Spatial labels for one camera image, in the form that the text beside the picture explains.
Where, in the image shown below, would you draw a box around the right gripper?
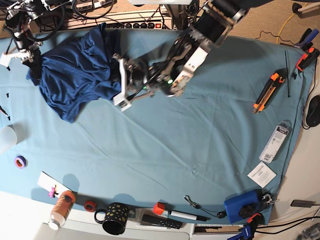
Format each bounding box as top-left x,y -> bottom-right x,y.
9,38 -> 43,80

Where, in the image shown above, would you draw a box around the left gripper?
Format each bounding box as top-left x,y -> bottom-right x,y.
109,53 -> 155,103

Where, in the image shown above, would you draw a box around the dark blue t-shirt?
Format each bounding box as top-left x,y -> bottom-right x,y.
26,23 -> 121,123

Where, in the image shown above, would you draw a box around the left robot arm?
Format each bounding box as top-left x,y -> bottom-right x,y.
113,0 -> 267,110

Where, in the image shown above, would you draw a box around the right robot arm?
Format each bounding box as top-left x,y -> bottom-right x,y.
0,0 -> 72,79

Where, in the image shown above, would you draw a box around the translucent plastic cup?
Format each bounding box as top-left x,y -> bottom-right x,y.
0,126 -> 18,154

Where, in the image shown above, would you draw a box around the purple tape roll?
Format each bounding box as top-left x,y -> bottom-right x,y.
14,155 -> 27,169

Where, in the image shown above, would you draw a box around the white paper strip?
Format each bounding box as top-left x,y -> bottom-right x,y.
37,171 -> 70,195

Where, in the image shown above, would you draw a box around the teal table cloth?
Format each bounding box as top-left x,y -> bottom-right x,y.
0,36 -> 315,212

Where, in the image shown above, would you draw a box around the pink small clip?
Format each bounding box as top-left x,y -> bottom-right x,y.
48,185 -> 60,198

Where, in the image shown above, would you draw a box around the red tape roll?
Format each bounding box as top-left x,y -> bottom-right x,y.
83,200 -> 97,213

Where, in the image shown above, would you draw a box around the orange plastic bottle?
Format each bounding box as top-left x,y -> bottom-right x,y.
48,190 -> 76,231

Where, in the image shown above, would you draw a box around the red cube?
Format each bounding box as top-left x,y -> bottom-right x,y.
153,202 -> 166,216

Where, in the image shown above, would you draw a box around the black mug yellow dots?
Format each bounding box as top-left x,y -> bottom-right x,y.
94,202 -> 129,236

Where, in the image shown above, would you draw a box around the black remote control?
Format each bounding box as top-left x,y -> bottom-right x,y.
141,214 -> 183,230

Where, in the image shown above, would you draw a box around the white black marker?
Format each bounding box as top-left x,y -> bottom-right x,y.
168,210 -> 210,222

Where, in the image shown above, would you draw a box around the black orange utility knife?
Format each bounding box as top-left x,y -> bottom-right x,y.
252,68 -> 287,114

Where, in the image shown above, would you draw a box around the black zip tie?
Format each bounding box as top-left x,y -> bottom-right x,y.
284,50 -> 291,98

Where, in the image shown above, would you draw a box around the clear blister pack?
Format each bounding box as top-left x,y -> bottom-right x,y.
259,120 -> 291,164

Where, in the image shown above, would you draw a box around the white paper card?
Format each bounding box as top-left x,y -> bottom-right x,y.
247,161 -> 277,188

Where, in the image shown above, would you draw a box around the blue box with knob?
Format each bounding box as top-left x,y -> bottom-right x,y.
223,190 -> 262,224

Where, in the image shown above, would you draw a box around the blue spring clamp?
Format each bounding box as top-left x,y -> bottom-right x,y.
294,28 -> 320,49

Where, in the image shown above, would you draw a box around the orange black bar clamp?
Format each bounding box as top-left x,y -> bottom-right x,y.
296,47 -> 320,73

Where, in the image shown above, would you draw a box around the black computer mouse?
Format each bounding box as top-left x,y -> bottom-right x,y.
306,95 -> 320,128

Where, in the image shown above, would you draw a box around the blue orange bottom clamp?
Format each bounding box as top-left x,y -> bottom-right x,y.
227,212 -> 264,240

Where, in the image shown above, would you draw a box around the black adapter block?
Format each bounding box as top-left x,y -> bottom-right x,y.
290,199 -> 314,208

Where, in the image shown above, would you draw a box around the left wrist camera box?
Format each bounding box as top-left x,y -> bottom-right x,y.
113,92 -> 132,112

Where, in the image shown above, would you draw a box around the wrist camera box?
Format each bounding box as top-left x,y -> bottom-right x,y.
0,52 -> 12,68
113,92 -> 132,112

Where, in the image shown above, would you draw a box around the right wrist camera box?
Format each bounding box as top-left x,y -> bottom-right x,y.
0,52 -> 12,68

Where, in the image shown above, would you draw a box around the carabiner with black lanyard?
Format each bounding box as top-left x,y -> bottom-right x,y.
184,195 -> 227,219

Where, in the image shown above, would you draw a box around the silver key ring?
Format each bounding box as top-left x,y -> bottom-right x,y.
261,193 -> 280,206

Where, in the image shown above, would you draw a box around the yellow cable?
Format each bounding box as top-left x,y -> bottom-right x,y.
276,0 -> 311,45

